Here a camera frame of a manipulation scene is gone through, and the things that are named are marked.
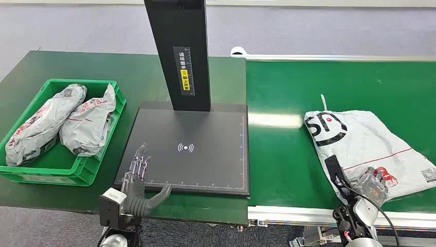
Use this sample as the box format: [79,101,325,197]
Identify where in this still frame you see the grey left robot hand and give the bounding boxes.
[120,143,173,209]

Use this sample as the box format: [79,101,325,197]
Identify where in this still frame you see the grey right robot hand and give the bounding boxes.
[352,167,389,207]

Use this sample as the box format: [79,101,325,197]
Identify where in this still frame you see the white courier bag package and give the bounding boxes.
[303,94,436,206]

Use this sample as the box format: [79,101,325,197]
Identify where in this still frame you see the green plastic basket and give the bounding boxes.
[0,78,127,187]

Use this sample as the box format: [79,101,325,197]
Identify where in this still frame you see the black weighing device with column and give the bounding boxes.
[114,0,251,197]

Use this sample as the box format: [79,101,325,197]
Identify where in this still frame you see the short wrapped grey package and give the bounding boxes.
[59,83,117,157]

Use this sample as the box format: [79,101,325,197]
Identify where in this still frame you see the long wrapped grey package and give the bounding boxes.
[5,83,88,167]

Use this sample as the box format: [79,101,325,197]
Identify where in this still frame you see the green conveyor belt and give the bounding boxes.
[231,54,436,247]

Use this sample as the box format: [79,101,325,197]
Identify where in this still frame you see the black and yellow column label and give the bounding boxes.
[172,46,196,96]

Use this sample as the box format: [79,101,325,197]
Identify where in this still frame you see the white conveyor roller end cap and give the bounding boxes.
[230,46,248,58]

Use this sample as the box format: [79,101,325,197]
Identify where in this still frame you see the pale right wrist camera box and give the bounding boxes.
[353,197,380,228]

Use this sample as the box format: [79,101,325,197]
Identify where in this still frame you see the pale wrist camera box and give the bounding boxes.
[353,197,380,228]
[98,187,129,230]

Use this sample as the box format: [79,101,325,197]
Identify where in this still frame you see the black cable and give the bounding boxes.
[340,180,401,247]

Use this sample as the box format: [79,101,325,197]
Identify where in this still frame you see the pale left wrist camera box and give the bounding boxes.
[98,187,129,230]

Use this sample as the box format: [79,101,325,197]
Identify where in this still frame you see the black bracket at right wrist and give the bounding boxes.
[324,154,352,205]

